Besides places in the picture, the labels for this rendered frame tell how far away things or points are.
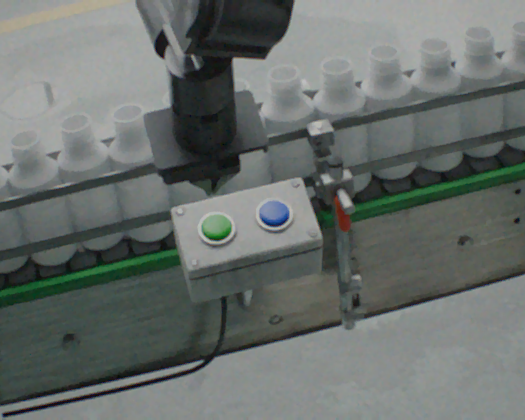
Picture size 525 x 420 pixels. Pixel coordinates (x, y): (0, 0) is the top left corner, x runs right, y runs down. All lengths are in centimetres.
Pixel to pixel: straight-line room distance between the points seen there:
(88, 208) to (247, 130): 33
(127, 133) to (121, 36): 261
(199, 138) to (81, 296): 40
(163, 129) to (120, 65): 267
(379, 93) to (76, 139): 35
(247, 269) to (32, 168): 27
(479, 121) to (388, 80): 13
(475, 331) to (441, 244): 120
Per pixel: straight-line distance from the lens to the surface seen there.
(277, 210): 121
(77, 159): 132
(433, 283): 151
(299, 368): 260
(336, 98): 134
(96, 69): 374
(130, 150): 131
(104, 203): 135
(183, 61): 98
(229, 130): 104
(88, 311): 140
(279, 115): 133
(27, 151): 130
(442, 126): 139
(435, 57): 136
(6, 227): 135
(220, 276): 121
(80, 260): 138
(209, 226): 120
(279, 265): 122
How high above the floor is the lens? 186
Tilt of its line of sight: 38 degrees down
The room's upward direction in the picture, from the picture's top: 8 degrees counter-clockwise
